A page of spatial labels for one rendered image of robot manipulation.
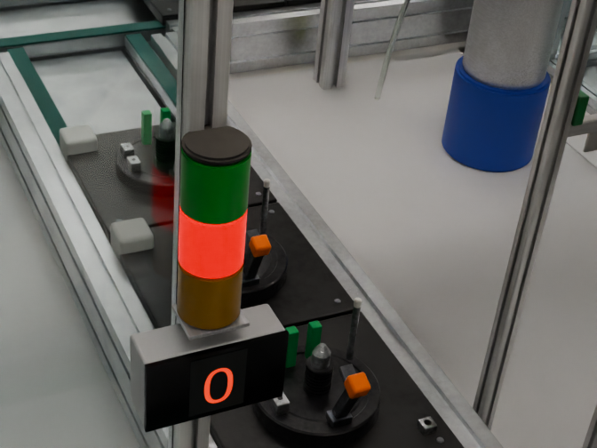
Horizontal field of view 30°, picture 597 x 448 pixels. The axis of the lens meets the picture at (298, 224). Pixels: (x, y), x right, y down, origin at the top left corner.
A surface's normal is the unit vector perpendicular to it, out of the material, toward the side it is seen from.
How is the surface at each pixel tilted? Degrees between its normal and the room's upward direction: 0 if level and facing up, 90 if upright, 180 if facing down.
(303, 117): 0
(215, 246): 90
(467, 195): 0
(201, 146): 0
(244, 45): 90
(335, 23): 90
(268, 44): 90
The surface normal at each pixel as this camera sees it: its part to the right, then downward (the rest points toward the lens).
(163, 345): 0.08, -0.81
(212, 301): 0.14, 0.58
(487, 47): -0.64, 0.40
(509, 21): -0.29, 0.53
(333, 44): 0.42, 0.55
